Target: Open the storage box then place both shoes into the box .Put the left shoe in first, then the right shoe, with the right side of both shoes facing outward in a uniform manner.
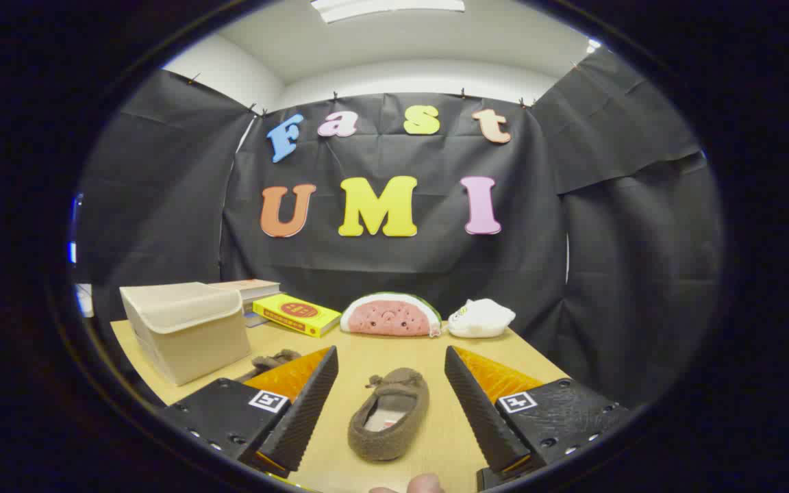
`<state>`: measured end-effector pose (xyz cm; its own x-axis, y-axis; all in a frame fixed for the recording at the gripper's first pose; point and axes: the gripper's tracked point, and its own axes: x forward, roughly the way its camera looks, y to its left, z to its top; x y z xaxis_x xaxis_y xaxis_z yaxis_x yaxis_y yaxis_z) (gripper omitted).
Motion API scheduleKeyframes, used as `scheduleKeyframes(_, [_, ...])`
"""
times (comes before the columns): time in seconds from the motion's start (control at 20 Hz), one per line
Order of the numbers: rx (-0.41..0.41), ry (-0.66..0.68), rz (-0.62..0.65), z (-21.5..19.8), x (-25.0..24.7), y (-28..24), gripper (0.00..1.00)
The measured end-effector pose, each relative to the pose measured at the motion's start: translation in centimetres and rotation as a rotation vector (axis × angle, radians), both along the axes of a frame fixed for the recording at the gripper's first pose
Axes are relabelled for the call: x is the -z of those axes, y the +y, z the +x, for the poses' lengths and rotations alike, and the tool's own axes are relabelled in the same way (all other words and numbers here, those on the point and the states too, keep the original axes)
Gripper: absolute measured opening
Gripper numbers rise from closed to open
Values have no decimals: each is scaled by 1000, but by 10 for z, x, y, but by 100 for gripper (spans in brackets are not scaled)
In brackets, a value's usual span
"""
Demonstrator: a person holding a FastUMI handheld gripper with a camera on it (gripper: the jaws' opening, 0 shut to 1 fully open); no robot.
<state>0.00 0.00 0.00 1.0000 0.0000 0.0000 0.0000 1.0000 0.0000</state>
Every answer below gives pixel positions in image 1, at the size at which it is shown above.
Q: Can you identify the yellow book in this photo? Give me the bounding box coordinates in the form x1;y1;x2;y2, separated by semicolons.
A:
252;294;342;338

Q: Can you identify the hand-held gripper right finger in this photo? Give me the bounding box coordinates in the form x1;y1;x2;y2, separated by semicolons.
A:
444;346;631;490

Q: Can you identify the ceiling light panel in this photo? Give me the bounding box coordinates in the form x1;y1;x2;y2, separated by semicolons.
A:
310;0;466;25

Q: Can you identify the beige fabric storage box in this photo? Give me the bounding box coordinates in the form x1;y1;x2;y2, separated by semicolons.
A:
119;282;253;386

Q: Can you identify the watermelon slice plush toy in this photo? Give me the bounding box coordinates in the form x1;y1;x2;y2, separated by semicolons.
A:
340;292;443;338

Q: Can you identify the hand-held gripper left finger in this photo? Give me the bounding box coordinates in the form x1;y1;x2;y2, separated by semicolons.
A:
162;346;339;479

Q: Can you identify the white plush toy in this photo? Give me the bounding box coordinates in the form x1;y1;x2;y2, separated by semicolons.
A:
447;299;516;339

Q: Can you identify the brown fuzzy shoe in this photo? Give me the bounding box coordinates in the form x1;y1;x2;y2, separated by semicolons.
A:
236;349;303;383
348;368;430;462

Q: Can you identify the black backdrop cloth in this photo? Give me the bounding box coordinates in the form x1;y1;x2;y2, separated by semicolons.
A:
76;48;724;412

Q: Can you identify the beige cover book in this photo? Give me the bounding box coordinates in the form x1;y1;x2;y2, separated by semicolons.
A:
208;279;281;302

